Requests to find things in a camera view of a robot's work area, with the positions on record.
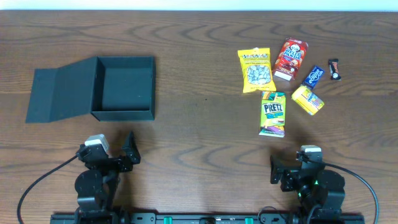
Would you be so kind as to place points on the yellow Mentos candy tub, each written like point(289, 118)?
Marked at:
point(307, 100)

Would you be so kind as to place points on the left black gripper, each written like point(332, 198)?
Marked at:
point(115, 163)

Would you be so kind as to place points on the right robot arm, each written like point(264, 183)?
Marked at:
point(319, 191)

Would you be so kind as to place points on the black gift box with lid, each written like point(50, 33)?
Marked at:
point(108, 88)

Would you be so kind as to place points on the blue Eclipse mints packet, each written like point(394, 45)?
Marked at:
point(313, 77)

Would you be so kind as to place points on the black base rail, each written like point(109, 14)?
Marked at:
point(151, 218)

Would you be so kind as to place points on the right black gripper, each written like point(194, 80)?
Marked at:
point(288, 175)

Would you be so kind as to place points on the green yellow Pretz box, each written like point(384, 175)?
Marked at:
point(272, 122)

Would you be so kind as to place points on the yellow Hacks candy bag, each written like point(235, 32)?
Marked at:
point(256, 69)

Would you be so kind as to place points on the red Hello Panda box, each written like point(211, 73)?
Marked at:
point(290, 59)

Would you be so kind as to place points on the small dark chocolate bar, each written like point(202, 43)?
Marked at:
point(333, 64)

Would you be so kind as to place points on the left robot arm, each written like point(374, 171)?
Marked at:
point(96, 187)

